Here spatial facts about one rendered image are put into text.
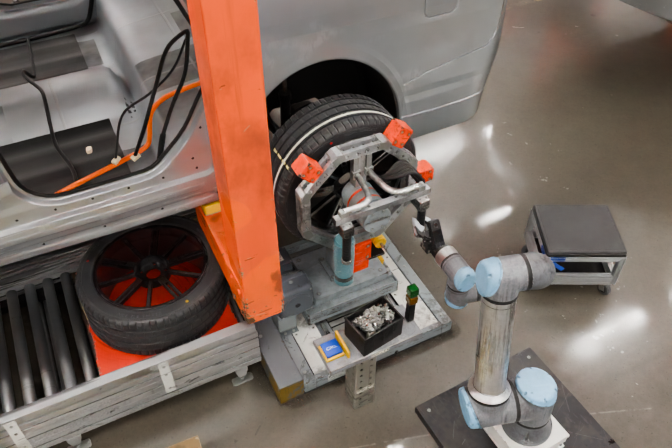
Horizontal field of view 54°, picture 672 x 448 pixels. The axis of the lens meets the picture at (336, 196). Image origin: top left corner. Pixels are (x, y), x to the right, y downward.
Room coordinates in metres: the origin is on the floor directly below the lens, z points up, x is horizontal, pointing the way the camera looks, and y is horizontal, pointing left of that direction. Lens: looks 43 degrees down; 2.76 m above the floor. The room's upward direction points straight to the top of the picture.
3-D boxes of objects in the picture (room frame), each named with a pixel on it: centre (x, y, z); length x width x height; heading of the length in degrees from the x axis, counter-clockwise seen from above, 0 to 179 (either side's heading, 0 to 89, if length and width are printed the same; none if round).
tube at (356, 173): (1.92, -0.06, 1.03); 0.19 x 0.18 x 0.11; 26
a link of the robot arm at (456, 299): (1.67, -0.49, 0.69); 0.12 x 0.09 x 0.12; 100
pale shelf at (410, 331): (1.63, -0.13, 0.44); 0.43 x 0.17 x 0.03; 116
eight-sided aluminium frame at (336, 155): (2.07, -0.09, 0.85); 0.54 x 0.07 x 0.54; 116
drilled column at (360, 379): (1.62, -0.11, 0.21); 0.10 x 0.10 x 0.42; 26
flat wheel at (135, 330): (1.98, 0.83, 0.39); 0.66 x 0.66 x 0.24
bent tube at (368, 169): (2.00, -0.23, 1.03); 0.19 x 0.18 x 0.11; 26
